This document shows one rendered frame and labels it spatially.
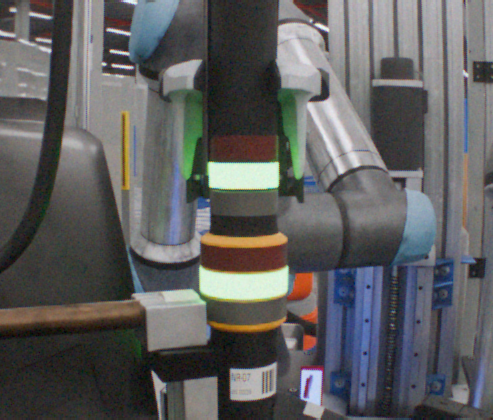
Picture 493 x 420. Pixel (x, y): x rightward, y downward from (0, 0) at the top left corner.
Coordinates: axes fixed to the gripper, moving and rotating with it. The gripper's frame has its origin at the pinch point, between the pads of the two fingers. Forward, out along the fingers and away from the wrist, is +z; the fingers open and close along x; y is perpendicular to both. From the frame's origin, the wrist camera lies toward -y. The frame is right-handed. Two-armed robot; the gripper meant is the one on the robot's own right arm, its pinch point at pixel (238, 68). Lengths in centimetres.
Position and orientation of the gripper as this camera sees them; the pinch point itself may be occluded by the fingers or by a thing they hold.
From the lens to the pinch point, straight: 31.4
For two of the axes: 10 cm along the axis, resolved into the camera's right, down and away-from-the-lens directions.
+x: -10.0, 0.0, 0.4
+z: -0.4, 1.0, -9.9
